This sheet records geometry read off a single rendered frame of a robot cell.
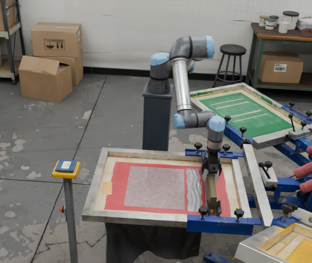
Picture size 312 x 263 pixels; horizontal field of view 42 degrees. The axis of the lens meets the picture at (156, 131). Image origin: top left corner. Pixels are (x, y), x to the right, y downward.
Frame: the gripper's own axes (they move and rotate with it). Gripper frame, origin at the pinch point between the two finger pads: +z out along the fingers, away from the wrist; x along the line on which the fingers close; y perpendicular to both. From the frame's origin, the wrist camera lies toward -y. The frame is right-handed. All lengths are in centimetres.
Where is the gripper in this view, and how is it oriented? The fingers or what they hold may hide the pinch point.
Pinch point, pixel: (210, 181)
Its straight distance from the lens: 211.1
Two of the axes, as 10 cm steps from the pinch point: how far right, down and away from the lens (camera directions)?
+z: -0.4, 8.7, 5.0
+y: 0.5, -5.0, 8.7
